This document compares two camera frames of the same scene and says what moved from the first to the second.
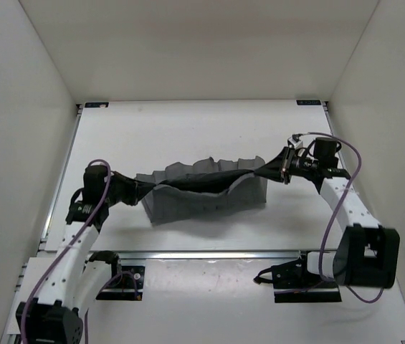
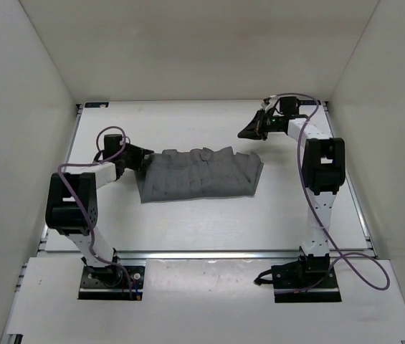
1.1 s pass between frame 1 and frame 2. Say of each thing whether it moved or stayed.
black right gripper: moved
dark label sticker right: stayed
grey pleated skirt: moved
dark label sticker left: stayed
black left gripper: moved
